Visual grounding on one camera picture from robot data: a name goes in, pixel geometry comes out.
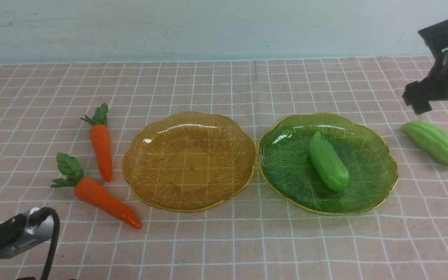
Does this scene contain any green ribbed plastic plate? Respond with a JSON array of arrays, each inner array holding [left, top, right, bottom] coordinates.
[[257, 113, 399, 215]]

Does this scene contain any amber ribbed plastic plate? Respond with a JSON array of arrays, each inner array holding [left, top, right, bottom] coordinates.
[[122, 112, 257, 212]]

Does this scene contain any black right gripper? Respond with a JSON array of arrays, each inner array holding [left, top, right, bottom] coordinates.
[[402, 19, 448, 116]]

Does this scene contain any green toy gourd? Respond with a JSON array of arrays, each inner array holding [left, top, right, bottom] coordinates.
[[310, 131, 350, 192], [400, 121, 448, 166]]

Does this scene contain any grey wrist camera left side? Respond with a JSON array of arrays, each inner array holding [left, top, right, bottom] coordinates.
[[0, 207, 60, 259]]

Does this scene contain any pink checkered tablecloth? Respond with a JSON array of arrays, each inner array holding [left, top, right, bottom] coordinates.
[[0, 56, 448, 280]]

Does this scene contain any orange toy carrot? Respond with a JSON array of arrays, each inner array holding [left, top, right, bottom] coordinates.
[[51, 152, 142, 230], [80, 103, 113, 182]]

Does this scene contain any black camera cable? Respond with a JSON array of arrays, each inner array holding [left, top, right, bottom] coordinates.
[[15, 207, 61, 280]]

